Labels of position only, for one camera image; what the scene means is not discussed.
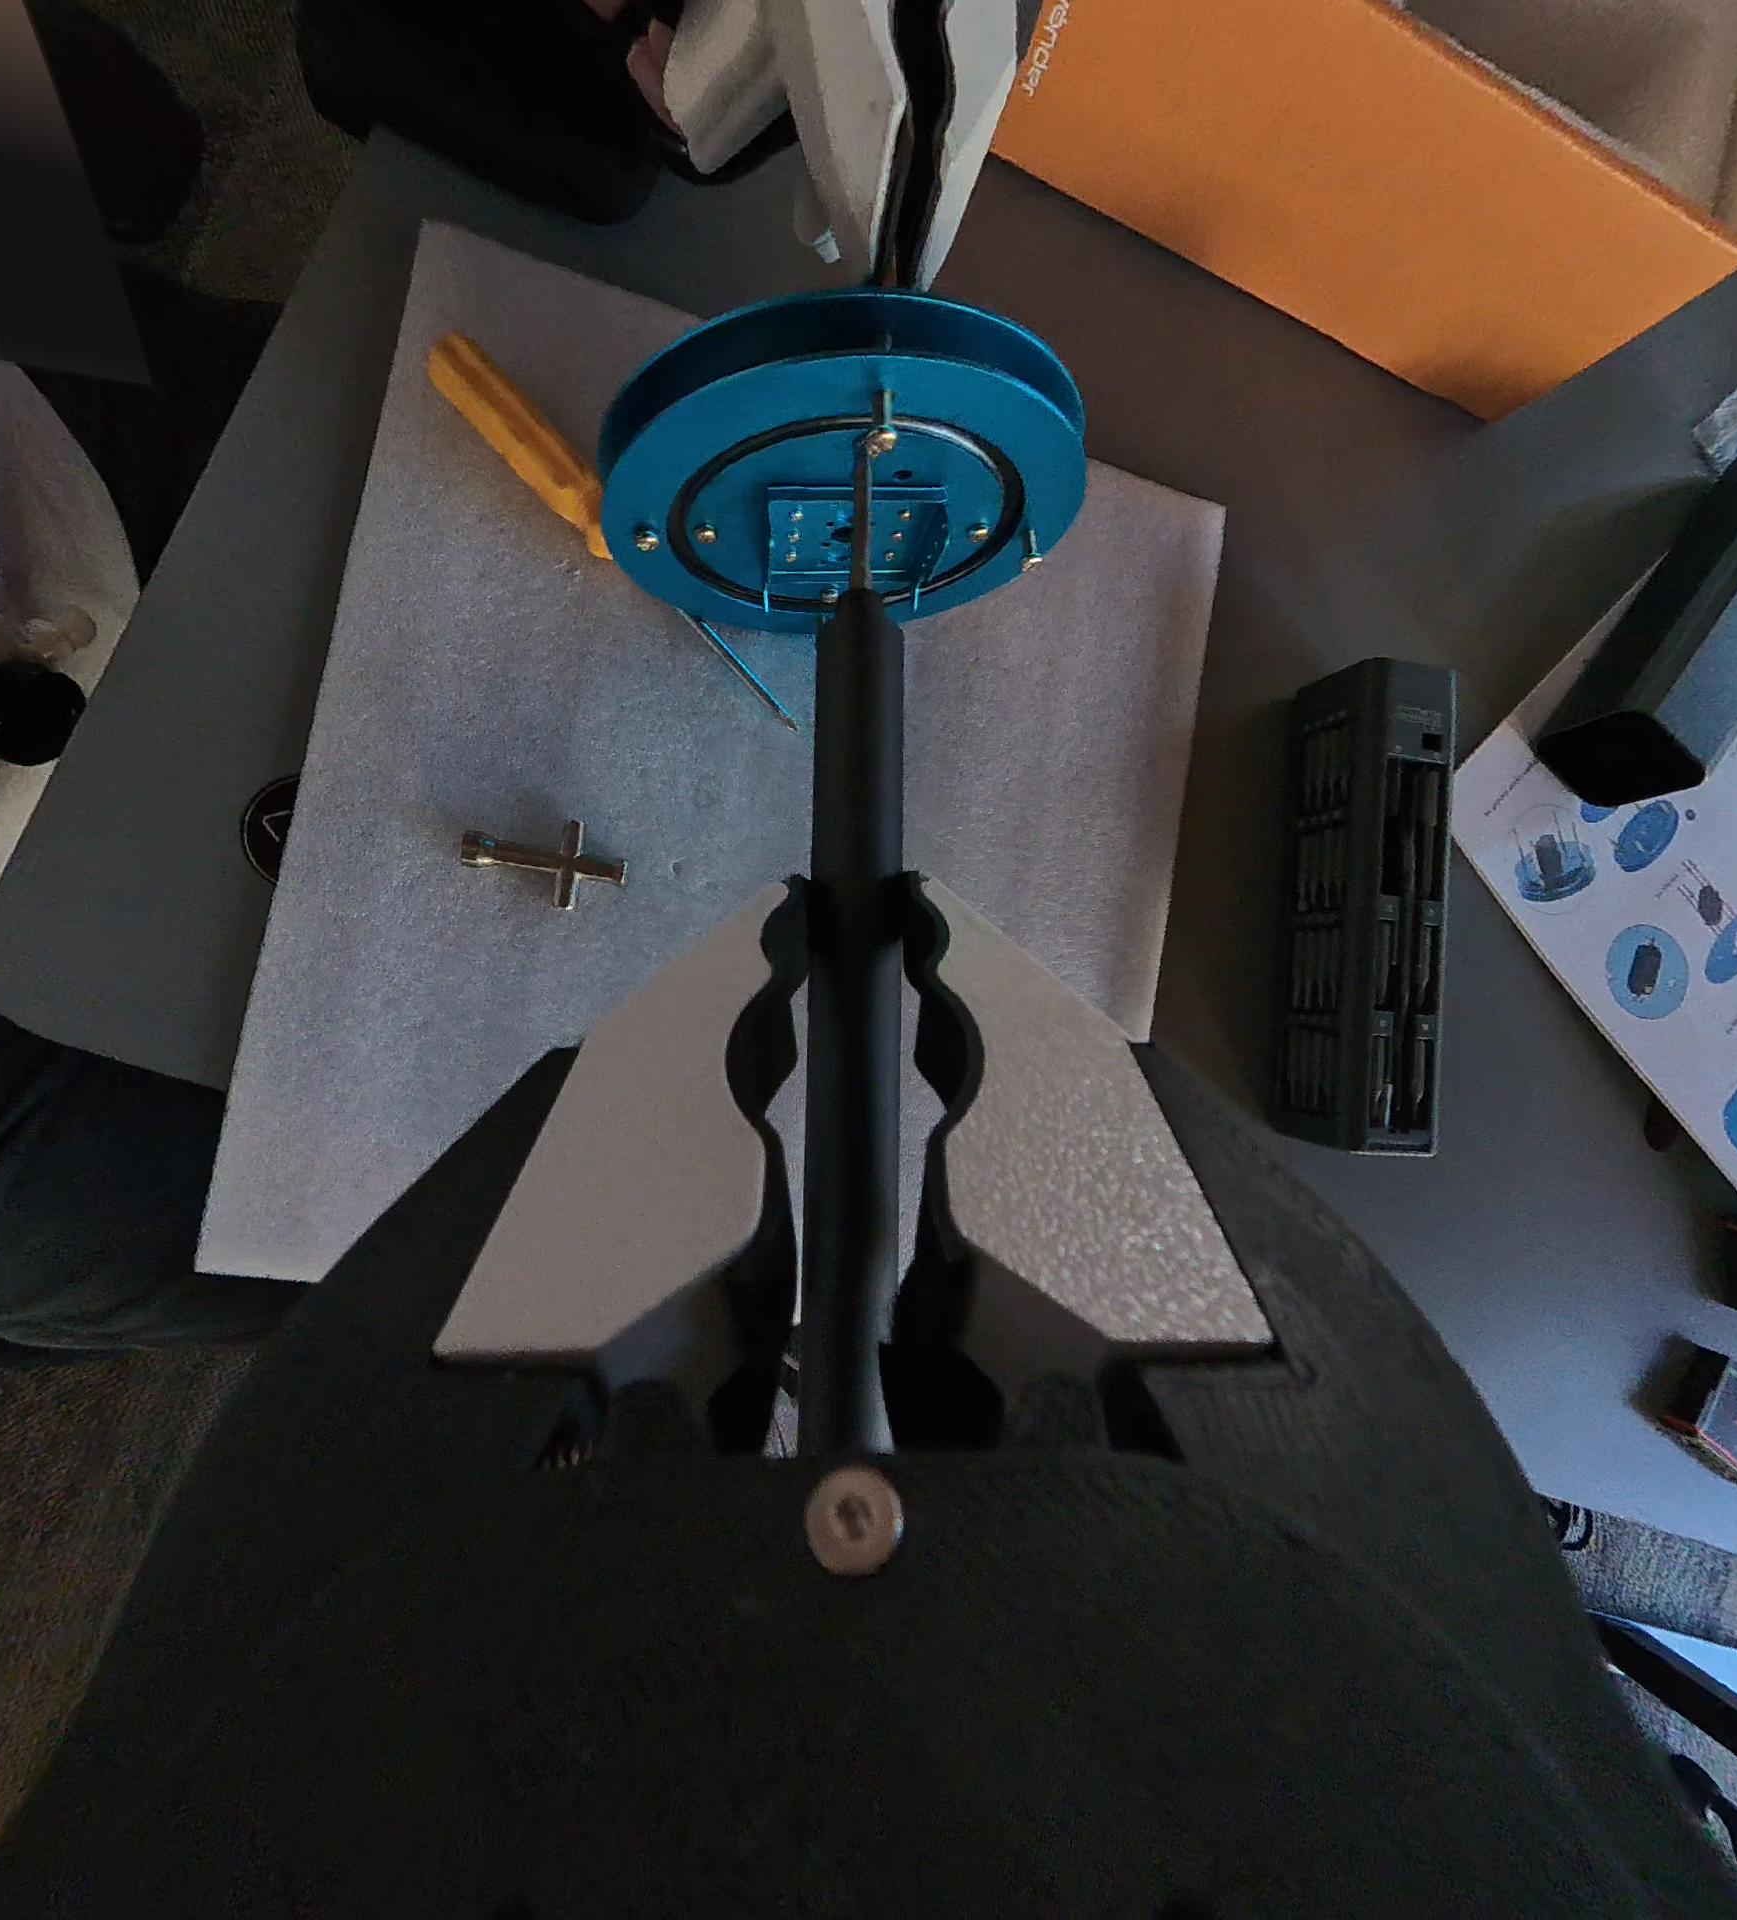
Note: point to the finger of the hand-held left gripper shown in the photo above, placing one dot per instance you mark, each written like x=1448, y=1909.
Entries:
x=975, y=78
x=845, y=107

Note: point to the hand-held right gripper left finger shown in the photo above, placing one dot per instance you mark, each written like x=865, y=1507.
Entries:
x=613, y=1202

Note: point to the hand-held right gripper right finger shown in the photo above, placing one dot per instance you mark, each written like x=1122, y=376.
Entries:
x=1094, y=1202

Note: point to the blue metal wheel assembly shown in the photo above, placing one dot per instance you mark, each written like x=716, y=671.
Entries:
x=658, y=449

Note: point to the black precision screwdriver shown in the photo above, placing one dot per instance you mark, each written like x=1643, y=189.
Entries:
x=851, y=779

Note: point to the dark grey desk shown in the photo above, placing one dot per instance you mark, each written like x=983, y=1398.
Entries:
x=1377, y=494

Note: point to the person's left hand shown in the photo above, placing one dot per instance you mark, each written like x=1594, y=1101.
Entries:
x=652, y=68

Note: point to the silver cross wrench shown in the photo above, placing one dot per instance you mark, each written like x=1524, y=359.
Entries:
x=577, y=863

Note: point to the orange cardboard box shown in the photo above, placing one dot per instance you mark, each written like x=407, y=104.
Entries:
x=1334, y=153

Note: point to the black screwdriver bit case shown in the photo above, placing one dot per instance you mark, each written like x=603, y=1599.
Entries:
x=1357, y=900

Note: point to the white foam mat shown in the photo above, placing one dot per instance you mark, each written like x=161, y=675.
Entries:
x=1034, y=720

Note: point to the printed instruction sheet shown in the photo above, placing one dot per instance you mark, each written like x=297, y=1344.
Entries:
x=1542, y=842

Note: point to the small black box red print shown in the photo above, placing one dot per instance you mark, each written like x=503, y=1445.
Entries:
x=1723, y=1419

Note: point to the black rectangular case sleeve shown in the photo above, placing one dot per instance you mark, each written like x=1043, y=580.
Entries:
x=1691, y=646

